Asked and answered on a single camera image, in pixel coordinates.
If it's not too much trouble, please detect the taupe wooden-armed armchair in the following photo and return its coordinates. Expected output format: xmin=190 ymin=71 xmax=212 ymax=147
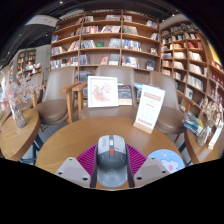
xmin=73 ymin=64 xmax=138 ymax=121
xmin=148 ymin=70 xmax=188 ymax=136
xmin=33 ymin=66 xmax=83 ymax=126

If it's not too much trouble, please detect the white ceiling panel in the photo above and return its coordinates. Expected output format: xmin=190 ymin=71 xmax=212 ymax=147
xmin=24 ymin=14 xmax=59 ymax=28

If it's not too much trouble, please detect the wide wooden bookshelf with books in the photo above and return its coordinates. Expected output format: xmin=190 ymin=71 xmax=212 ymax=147
xmin=49 ymin=9 xmax=161 ymax=83

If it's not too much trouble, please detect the white sign card, wooden base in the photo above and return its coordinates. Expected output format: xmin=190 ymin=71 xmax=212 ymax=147
xmin=207 ymin=119 xmax=224 ymax=151
xmin=133 ymin=84 xmax=166 ymax=135

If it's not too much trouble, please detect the grey computer mouse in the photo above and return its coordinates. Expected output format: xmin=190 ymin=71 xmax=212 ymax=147
xmin=95 ymin=134 xmax=129 ymax=188

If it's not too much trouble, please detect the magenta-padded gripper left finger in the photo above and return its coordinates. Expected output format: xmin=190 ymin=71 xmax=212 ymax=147
xmin=54 ymin=144 xmax=100 ymax=189

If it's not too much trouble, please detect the stack of blue books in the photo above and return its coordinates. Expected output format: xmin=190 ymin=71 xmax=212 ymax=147
xmin=133 ymin=82 xmax=148 ymax=100

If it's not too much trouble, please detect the round blue mouse pad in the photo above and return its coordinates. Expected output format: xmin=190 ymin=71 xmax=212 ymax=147
xmin=147 ymin=148 xmax=186 ymax=174

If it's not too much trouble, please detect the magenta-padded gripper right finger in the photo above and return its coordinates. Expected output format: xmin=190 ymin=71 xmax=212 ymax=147
xmin=124 ymin=144 xmax=171 ymax=189

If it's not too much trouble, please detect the glass vase with pink flowers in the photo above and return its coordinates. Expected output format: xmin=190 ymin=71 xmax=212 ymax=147
xmin=3 ymin=74 xmax=43 ymax=129

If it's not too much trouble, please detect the round wooden side table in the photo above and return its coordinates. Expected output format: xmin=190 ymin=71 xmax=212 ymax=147
xmin=183 ymin=128 xmax=224 ymax=165
xmin=0 ymin=108 xmax=42 ymax=163

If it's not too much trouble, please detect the tall wooden bookshelf with books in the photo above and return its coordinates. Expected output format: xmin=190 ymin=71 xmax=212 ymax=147
xmin=159 ymin=21 xmax=224 ymax=114

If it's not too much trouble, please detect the small distant wooden bookshelf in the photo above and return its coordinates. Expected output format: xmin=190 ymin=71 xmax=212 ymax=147
xmin=16 ymin=49 xmax=43 ymax=79

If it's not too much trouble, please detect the dark book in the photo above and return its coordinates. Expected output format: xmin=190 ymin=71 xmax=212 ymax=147
xmin=117 ymin=84 xmax=133 ymax=106

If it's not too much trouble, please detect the white framed floral picture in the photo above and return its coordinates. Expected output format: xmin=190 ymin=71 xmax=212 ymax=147
xmin=87 ymin=75 xmax=120 ymax=109

